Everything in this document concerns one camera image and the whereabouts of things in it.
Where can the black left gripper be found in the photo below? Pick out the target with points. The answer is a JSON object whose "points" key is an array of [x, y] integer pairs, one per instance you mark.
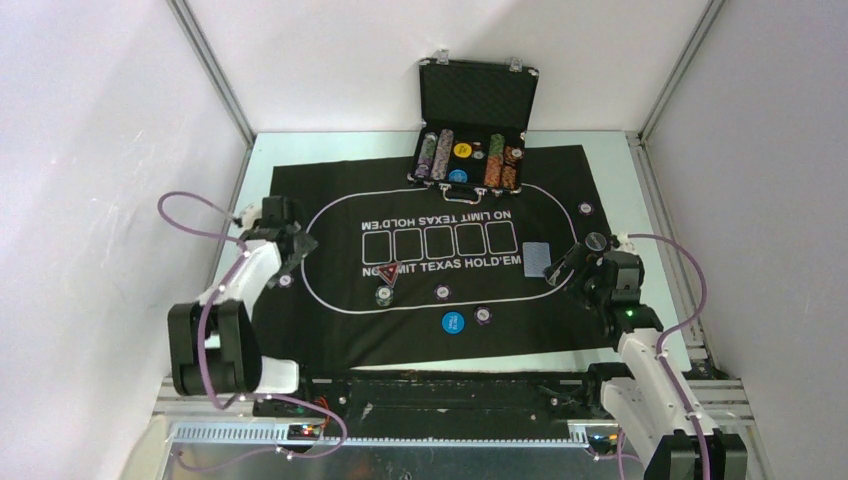
{"points": [[304, 246]]}

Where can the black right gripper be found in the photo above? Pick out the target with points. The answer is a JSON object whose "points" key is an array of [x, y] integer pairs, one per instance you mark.
{"points": [[574, 254]]}

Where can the blue card deck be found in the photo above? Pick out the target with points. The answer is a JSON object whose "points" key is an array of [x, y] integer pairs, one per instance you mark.
{"points": [[536, 257]]}

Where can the purple chip bottom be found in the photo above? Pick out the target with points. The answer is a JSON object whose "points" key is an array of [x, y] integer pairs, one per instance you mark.
{"points": [[483, 315]]}

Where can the blue round button chip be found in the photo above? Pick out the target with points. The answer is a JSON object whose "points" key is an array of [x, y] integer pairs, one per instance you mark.
{"points": [[453, 322]]}

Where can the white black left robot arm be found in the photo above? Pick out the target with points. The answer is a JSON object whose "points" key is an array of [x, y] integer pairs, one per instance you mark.
{"points": [[212, 341]]}

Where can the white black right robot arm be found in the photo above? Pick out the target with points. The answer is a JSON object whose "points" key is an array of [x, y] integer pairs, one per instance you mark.
{"points": [[655, 409]]}

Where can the red triangular all-in marker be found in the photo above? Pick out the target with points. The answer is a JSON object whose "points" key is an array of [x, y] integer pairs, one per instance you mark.
{"points": [[389, 273]]}

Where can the black poker felt mat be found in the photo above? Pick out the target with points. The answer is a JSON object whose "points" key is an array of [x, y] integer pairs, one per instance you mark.
{"points": [[364, 214]]}

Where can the brown chip row in case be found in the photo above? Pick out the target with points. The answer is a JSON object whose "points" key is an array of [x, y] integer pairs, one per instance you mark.
{"points": [[512, 157]]}

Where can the green orange chip row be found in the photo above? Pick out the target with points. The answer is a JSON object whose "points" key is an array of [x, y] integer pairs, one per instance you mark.
{"points": [[494, 163]]}

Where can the blue button in case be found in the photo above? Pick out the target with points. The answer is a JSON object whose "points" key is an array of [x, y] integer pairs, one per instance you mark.
{"points": [[458, 176]]}

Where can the yellow button in case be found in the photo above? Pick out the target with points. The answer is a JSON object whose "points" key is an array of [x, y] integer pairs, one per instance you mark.
{"points": [[462, 150]]}

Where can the purple chip row in case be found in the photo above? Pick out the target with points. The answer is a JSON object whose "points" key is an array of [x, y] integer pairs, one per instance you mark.
{"points": [[426, 156]]}

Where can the pink grey chip row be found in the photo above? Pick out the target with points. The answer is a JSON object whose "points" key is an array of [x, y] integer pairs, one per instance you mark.
{"points": [[442, 154]]}

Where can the black aluminium chip case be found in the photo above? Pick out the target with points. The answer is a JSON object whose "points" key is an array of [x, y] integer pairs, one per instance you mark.
{"points": [[476, 100]]}

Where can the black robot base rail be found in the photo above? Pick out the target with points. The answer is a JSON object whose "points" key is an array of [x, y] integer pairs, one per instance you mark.
{"points": [[463, 406]]}

